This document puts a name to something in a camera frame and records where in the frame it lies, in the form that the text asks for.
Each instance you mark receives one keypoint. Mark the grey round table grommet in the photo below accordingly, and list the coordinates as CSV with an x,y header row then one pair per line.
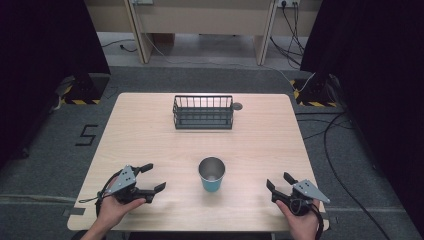
x,y
237,106

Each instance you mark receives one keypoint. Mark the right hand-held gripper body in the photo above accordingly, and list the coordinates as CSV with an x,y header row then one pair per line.
x,y
305,196

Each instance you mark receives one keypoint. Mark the person's left hand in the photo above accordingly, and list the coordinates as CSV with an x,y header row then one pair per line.
x,y
113,210

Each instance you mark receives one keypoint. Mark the grey tape strip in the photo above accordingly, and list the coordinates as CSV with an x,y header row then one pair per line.
x,y
73,211

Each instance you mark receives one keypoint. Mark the blue cup with metal inside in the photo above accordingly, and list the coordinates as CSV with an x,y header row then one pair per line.
x,y
211,176

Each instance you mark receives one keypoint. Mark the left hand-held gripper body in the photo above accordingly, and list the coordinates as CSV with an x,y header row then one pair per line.
x,y
124,181

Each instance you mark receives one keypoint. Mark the white wall socket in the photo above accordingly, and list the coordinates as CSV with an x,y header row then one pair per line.
x,y
287,2
142,1

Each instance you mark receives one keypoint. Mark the person's right hand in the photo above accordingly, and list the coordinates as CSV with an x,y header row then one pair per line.
x,y
300,221

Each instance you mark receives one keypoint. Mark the black stand base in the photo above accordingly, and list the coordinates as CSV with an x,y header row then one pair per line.
x,y
315,89
87,87

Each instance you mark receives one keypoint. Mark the black curtain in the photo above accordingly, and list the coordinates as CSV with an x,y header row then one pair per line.
x,y
40,66
383,83

